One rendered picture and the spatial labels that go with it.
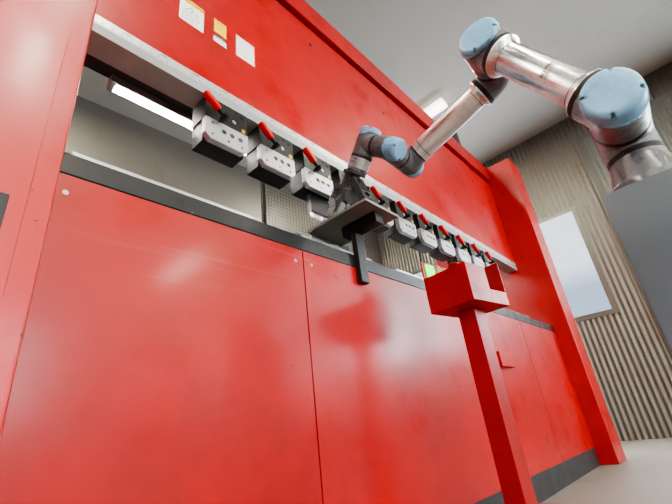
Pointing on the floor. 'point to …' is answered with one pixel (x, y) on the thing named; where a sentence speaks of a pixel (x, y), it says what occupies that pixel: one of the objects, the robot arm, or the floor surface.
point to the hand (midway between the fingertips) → (341, 226)
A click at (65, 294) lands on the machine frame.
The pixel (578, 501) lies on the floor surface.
